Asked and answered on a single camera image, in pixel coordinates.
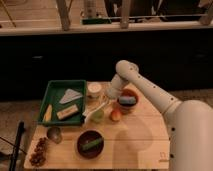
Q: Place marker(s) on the brown grape bunch toy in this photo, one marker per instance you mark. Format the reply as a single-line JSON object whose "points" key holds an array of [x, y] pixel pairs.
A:
{"points": [[38, 157]]}

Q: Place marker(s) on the blue sponge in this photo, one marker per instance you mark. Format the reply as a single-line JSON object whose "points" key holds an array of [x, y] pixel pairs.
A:
{"points": [[127, 100]]}

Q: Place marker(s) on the orange bowl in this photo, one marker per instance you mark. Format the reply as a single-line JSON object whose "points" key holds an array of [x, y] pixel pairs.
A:
{"points": [[128, 92]]}

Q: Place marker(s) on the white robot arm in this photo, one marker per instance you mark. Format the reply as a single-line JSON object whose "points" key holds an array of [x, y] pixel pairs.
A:
{"points": [[190, 121]]}

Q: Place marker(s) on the yellow corn toy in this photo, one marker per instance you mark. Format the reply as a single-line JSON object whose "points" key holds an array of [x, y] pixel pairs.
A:
{"points": [[48, 114]]}

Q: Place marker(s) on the white round container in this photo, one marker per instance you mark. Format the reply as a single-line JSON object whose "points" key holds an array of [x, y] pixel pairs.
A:
{"points": [[94, 89]]}

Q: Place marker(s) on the orange toy fruit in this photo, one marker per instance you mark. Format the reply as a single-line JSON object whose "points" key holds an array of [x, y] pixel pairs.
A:
{"points": [[115, 115]]}

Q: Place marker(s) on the black pole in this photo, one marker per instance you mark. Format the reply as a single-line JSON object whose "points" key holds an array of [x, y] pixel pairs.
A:
{"points": [[16, 147]]}

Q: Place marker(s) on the grey triangular cloth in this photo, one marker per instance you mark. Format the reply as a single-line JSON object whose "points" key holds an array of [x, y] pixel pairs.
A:
{"points": [[69, 96]]}

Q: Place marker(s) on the white dish brush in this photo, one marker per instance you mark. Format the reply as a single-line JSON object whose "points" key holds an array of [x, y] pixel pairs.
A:
{"points": [[89, 112]]}

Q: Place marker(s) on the green toy vegetable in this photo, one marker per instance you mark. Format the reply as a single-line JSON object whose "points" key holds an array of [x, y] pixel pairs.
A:
{"points": [[92, 144]]}

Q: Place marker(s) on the small metal cup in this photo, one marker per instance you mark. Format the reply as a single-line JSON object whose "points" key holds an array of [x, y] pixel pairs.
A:
{"points": [[54, 134]]}

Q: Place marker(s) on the wooden block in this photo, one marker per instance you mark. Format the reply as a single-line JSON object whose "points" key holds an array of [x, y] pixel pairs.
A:
{"points": [[67, 112]]}

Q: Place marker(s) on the dark brown bowl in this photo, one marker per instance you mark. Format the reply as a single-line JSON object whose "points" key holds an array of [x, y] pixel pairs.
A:
{"points": [[87, 137]]}

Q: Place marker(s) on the green plastic tray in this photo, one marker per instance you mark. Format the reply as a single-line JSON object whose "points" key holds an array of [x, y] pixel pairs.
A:
{"points": [[54, 92]]}

